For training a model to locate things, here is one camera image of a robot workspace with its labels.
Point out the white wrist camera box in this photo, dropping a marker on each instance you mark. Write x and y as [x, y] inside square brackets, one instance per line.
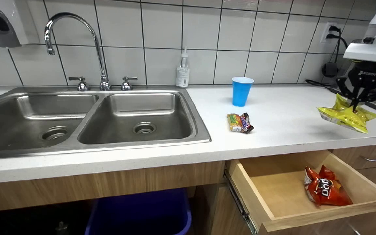
[371, 53]

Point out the chrome gooseneck faucet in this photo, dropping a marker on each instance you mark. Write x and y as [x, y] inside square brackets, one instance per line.
[99, 48]

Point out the white wall outlet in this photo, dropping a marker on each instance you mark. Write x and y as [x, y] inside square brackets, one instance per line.
[332, 35]

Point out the red Doritos chip packet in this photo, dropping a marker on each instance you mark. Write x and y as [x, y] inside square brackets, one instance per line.
[327, 190]

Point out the dark multicolour candy packet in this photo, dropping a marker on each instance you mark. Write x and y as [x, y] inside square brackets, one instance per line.
[240, 123]

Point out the clear sanitizer pump bottle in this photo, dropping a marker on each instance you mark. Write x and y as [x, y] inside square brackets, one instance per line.
[182, 74]

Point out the yellow chip packet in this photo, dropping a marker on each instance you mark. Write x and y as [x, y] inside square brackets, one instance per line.
[347, 118]

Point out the wide closed wooden drawer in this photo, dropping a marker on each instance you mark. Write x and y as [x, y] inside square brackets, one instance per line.
[353, 155]

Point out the blue recycling bin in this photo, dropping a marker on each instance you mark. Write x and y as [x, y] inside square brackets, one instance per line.
[140, 213]

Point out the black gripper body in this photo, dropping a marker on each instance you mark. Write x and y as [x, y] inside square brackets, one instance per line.
[371, 74]

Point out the chrome faucet knob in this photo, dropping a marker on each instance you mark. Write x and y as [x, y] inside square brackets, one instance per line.
[127, 83]
[80, 84]

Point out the steel double sink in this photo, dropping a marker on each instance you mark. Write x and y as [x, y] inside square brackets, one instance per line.
[136, 118]

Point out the wooden panel under sink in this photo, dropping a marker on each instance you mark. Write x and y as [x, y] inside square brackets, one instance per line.
[88, 187]

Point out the blue plastic cup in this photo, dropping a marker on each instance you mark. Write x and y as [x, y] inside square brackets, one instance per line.
[242, 93]

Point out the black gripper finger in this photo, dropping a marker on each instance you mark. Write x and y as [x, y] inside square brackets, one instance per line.
[347, 87]
[371, 92]

